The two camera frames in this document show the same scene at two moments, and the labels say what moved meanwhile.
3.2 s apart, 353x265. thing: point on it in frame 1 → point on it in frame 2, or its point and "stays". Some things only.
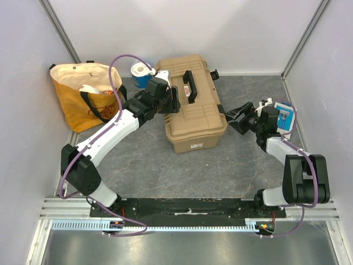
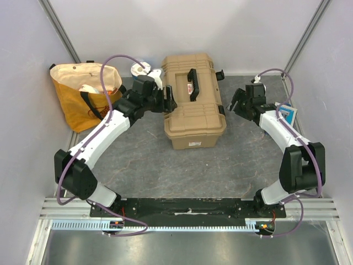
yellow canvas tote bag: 84,89 stays
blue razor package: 285,118 stays
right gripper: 246,117 → 240,101
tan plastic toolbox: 197,127 stays
